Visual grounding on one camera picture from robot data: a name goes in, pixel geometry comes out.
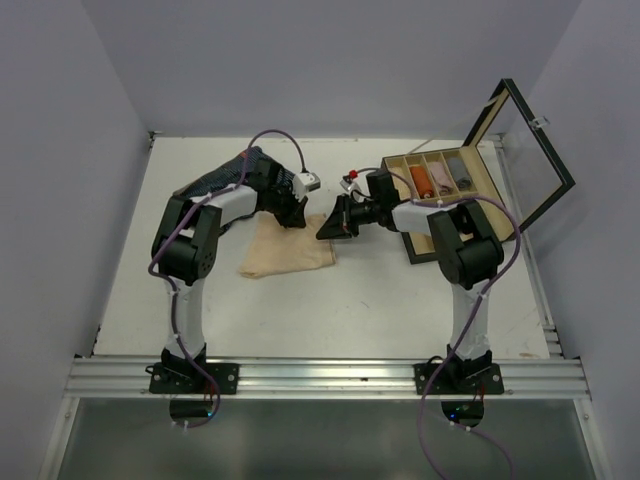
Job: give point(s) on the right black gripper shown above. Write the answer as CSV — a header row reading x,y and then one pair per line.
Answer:
x,y
341,224

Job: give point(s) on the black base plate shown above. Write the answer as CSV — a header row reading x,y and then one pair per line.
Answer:
x,y
227,380
488,381

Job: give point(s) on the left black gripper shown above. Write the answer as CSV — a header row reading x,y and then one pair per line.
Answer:
x,y
295,216

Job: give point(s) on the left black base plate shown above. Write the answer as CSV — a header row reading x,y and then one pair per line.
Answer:
x,y
227,380

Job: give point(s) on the aluminium mounting rail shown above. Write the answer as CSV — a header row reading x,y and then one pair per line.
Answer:
x,y
113,377

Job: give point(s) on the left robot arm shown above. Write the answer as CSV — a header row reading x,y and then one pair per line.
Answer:
x,y
185,247

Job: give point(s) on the black wooden compartment box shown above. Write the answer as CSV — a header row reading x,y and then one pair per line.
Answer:
x,y
507,153

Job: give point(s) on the rolled grey underwear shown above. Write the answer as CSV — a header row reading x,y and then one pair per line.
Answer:
x,y
459,173

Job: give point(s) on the beige underwear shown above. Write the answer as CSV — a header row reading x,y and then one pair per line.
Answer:
x,y
276,250

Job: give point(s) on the rolled orange underwear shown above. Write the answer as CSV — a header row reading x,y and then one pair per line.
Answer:
x,y
422,182

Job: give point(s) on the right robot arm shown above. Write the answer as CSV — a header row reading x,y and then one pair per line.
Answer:
x,y
466,250

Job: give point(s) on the rolled pink underwear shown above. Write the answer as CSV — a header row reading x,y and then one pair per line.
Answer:
x,y
443,183

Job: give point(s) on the blue striped boxer shorts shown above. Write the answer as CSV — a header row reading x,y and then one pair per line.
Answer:
x,y
224,175

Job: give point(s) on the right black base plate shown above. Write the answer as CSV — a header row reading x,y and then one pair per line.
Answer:
x,y
488,381

